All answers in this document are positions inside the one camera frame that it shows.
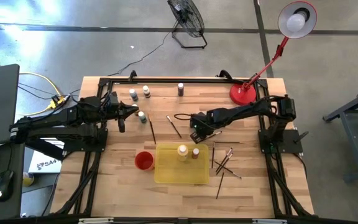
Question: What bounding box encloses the red plastic cup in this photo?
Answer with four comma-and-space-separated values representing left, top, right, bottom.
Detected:
134, 151, 155, 171

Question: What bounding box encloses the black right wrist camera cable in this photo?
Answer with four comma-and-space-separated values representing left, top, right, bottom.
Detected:
173, 113, 194, 122

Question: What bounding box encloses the blue-grey metal table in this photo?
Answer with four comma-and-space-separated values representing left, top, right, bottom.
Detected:
321, 83, 358, 184

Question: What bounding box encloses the large yellow paint bottle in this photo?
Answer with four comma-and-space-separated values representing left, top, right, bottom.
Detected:
177, 144, 190, 162

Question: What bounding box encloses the yellow power plug block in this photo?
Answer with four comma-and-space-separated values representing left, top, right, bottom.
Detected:
48, 95, 71, 110

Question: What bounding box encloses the yellow translucent plastic bin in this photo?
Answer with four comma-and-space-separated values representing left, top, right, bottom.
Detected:
154, 142, 210, 185

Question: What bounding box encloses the white printed box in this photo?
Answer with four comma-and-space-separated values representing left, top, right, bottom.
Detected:
27, 139, 65, 174

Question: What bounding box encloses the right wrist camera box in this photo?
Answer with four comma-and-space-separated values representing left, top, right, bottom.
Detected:
190, 113, 206, 127

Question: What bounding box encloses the silver metal bracket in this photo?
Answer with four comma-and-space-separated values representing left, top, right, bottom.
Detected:
252, 218, 288, 224
78, 217, 114, 224

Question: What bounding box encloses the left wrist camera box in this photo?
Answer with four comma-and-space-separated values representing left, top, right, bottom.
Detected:
106, 94, 119, 108

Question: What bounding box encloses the black fan power cable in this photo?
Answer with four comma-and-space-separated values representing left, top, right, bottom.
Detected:
108, 20, 178, 77

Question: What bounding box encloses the black lever handle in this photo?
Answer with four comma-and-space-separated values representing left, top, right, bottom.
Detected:
293, 131, 310, 144

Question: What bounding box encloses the black floor fan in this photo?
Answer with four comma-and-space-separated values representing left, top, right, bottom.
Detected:
167, 0, 208, 50

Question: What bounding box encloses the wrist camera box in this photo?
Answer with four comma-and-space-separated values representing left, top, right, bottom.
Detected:
106, 94, 119, 108
190, 113, 206, 127

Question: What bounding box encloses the small yellow container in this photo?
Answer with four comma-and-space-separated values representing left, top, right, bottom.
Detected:
22, 172, 35, 187

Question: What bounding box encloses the black computer mouse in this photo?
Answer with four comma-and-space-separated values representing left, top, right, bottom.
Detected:
0, 169, 15, 202

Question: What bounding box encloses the black desk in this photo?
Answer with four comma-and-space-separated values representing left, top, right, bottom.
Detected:
0, 139, 26, 218

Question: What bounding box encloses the yellow extension cable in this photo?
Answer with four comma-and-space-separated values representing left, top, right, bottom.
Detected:
0, 49, 65, 116

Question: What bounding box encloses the red desk lamp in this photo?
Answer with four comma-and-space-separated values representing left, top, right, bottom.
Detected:
229, 1, 318, 106

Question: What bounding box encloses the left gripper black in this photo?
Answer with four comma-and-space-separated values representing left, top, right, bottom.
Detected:
104, 91, 139, 134

